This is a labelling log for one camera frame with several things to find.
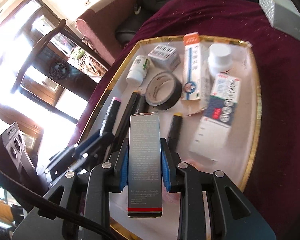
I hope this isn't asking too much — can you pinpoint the brown cardboard collecting box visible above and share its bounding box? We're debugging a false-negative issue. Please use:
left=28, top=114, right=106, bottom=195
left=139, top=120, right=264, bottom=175
left=76, top=35, right=262, bottom=240

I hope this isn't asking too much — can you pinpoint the black marker purple cap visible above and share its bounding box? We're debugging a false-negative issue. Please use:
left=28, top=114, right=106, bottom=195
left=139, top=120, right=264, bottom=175
left=104, top=92, right=141, bottom=163

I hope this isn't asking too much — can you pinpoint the maroon upholstered chair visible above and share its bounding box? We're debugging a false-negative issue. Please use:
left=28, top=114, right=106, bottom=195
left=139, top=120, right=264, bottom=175
left=75, top=0, right=138, bottom=65

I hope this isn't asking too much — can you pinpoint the black tape roll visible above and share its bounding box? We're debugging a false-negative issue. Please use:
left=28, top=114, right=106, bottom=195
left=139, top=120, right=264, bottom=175
left=145, top=71, right=182, bottom=111

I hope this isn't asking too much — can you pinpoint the small pink white carton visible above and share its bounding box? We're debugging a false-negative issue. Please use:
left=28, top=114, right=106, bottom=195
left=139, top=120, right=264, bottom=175
left=147, top=44, right=182, bottom=70

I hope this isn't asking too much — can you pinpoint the large grey cardboard box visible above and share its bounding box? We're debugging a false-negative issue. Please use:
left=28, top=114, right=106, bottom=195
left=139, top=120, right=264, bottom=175
left=256, top=0, right=300, bottom=34

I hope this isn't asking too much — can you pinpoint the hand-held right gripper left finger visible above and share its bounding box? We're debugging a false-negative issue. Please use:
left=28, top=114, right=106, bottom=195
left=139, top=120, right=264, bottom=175
left=11, top=138, right=130, bottom=240

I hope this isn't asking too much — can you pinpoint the long white medicine box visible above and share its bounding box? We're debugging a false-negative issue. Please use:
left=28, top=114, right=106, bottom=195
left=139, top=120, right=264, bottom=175
left=181, top=32, right=212, bottom=102

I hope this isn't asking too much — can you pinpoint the white bottle pink label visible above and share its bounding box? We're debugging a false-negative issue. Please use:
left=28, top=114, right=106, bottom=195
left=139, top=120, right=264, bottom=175
left=207, top=43, right=234, bottom=79

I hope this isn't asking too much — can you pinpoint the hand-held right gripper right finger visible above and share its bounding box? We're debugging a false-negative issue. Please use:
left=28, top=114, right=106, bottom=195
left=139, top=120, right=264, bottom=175
left=160, top=137, right=277, bottom=240

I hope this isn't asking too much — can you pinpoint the silver carton red stripe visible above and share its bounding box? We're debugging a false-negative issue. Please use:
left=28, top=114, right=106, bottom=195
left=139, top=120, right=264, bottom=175
left=127, top=112, right=163, bottom=218

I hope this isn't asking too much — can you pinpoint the black marker yellow cap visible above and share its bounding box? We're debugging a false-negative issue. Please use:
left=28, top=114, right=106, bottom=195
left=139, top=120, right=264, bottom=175
left=136, top=94, right=150, bottom=117
left=166, top=114, right=183, bottom=153

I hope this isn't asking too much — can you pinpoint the white blue medicine box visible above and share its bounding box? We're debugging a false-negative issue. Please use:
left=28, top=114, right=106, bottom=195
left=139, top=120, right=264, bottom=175
left=189, top=73, right=242, bottom=163

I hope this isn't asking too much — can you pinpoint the dark wooden cabinet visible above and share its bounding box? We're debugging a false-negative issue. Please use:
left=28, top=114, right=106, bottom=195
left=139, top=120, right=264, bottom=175
left=15, top=0, right=110, bottom=120

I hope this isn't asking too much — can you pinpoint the burgundy tablecloth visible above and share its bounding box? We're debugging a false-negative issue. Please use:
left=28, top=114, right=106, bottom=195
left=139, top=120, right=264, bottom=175
left=77, top=0, right=300, bottom=240

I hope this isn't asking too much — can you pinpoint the white bottle green label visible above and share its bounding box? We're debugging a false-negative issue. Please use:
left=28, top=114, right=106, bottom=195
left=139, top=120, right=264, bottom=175
left=126, top=55, right=154, bottom=87

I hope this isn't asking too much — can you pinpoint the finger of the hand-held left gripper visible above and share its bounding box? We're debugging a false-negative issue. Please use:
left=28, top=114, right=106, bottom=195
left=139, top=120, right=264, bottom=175
left=74, top=129, right=115, bottom=157
left=44, top=147, right=100, bottom=180

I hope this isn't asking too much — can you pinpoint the dark wooden chair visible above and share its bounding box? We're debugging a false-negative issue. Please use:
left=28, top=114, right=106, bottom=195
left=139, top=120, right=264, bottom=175
left=11, top=19, right=67, bottom=94

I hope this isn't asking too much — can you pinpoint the black marker pink cap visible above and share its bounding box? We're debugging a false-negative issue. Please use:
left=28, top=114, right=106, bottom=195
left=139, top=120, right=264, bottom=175
left=100, top=96, right=123, bottom=135

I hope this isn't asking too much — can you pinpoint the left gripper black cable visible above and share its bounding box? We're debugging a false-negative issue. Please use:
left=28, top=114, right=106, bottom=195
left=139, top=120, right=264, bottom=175
left=0, top=164, right=118, bottom=240

